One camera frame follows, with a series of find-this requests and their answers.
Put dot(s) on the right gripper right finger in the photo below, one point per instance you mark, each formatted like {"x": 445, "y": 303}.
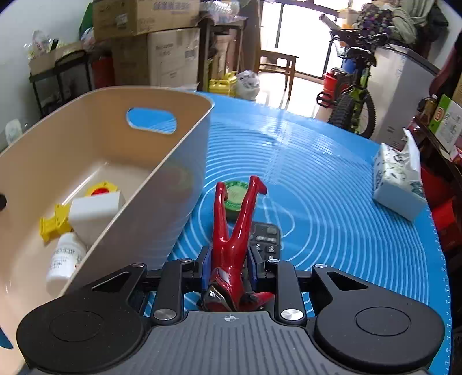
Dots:
{"x": 322, "y": 283}

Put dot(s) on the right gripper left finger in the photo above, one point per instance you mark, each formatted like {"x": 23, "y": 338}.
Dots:
{"x": 158, "y": 294}

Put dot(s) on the red ultraman figure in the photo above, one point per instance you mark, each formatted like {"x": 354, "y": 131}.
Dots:
{"x": 225, "y": 291}

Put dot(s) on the white pill bottle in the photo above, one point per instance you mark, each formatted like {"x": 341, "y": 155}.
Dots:
{"x": 69, "y": 253}

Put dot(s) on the yellow toy key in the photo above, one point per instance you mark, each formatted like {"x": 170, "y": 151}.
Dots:
{"x": 57, "y": 225}

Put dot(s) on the beige plastic storage bin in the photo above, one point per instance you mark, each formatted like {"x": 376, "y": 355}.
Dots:
{"x": 150, "y": 143}

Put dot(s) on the black remote control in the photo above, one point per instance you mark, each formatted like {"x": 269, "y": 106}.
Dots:
{"x": 266, "y": 239}

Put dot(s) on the white cube adapter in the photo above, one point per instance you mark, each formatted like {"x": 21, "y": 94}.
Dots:
{"x": 89, "y": 216}

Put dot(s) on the blue silicone baking mat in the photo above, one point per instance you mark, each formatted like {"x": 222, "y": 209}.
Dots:
{"x": 320, "y": 194}

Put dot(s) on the green round tin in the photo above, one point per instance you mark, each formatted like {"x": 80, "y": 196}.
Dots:
{"x": 236, "y": 191}

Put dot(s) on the white tissue pack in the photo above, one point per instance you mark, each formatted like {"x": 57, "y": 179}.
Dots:
{"x": 397, "y": 181}

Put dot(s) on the white plastic bag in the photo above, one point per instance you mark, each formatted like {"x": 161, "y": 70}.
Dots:
{"x": 247, "y": 85}

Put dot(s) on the yellow oil jug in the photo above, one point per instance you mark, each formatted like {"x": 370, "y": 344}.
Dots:
{"x": 225, "y": 86}

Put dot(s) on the green black bicycle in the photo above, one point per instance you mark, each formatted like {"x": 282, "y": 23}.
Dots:
{"x": 352, "y": 105}

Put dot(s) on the green white product box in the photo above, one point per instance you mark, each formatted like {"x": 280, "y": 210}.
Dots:
{"x": 446, "y": 122}

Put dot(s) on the wooden chair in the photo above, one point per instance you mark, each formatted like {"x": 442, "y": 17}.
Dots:
{"x": 276, "y": 62}

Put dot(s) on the white chest freezer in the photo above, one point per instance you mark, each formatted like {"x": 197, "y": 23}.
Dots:
{"x": 398, "y": 82}

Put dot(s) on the stacked large cardboard boxes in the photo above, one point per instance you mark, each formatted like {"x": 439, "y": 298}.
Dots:
{"x": 159, "y": 59}

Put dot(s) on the black metal shelf rack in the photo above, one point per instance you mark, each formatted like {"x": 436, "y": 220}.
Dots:
{"x": 63, "y": 64}

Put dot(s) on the top open cardboard box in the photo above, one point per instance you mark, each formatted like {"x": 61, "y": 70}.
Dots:
{"x": 125, "y": 18}

